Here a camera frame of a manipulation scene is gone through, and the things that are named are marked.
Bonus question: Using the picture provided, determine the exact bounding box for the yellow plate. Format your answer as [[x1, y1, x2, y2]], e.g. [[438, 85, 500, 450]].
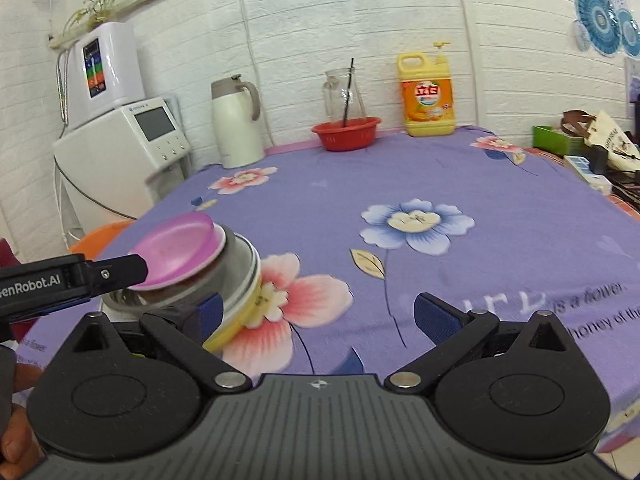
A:
[[202, 280, 264, 354]]

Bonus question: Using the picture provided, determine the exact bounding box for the white thermos jug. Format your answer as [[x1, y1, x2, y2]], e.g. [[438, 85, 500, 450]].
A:
[[210, 74, 266, 170]]

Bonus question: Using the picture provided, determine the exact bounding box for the purple floral tablecloth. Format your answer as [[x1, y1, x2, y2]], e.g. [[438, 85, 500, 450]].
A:
[[10, 125, 640, 461]]

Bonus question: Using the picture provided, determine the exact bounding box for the orange plastic basin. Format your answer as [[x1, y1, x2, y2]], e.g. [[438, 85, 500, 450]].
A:
[[70, 220, 137, 262]]

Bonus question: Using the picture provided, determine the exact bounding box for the red plastic basket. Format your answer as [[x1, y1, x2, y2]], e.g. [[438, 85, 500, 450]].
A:
[[311, 116, 382, 152]]

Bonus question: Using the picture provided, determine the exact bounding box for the pink undercloth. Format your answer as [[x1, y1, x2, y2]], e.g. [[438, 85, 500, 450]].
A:
[[264, 141, 323, 159]]

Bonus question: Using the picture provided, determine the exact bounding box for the green box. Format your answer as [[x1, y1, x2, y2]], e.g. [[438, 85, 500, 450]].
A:
[[532, 125, 587, 158]]

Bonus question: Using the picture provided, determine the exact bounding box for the white plastic box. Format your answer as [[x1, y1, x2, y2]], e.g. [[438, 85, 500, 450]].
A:
[[564, 155, 614, 194]]

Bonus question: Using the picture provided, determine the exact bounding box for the stainless steel bowl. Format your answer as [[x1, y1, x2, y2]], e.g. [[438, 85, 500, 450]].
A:
[[150, 232, 258, 318]]

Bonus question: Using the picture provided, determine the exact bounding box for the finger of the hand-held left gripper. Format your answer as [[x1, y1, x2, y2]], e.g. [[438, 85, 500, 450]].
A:
[[82, 254, 149, 295], [10, 295, 101, 323]]

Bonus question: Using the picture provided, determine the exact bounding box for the purple plastic bowl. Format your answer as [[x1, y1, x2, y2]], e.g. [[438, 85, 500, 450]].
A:
[[128, 211, 227, 291]]

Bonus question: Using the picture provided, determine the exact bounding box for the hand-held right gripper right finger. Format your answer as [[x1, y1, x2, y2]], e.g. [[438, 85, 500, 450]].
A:
[[385, 292, 572, 394]]

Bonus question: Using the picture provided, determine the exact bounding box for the white water dispenser with screen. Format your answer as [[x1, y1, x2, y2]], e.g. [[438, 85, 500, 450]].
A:
[[52, 96, 193, 233]]

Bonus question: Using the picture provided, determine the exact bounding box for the metal flexible hose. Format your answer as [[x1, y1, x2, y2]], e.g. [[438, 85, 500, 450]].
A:
[[56, 50, 71, 124]]

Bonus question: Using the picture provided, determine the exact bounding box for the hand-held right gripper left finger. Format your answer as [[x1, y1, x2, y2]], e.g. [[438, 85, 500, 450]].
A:
[[70, 294, 253, 394]]

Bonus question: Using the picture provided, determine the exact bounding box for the yellow detergent bottle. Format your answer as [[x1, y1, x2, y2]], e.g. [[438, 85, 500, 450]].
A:
[[397, 41, 457, 137]]

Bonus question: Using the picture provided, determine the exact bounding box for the person's left hand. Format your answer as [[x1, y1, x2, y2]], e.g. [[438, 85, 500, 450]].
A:
[[0, 362, 46, 467]]

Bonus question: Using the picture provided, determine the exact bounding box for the printed paper bag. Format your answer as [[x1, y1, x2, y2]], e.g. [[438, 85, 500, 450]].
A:
[[562, 110, 640, 172]]

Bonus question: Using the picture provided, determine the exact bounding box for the white water purifier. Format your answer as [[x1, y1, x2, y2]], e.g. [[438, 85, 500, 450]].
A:
[[67, 22, 146, 131]]

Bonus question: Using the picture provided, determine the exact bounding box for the black straw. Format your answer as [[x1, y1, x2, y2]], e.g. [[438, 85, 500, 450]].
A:
[[341, 57, 356, 127]]

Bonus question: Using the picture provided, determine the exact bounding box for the large blue paper fan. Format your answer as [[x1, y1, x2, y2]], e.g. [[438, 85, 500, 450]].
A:
[[573, 0, 622, 54]]

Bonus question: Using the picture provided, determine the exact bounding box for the potted green plant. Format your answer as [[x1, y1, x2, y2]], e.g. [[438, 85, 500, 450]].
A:
[[47, 0, 142, 51]]

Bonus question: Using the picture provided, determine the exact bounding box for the white wall cable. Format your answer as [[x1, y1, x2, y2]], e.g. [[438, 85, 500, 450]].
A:
[[234, 0, 275, 147], [449, 0, 482, 127]]

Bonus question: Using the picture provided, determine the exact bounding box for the glass pitcher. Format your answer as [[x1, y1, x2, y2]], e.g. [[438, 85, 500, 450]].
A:
[[323, 67, 368, 122]]

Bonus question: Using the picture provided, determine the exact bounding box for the small blue paper fan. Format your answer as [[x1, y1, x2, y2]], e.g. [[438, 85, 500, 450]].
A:
[[614, 0, 640, 59]]

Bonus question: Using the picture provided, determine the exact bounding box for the grey hose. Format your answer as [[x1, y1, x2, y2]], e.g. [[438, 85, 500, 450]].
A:
[[54, 157, 138, 222]]

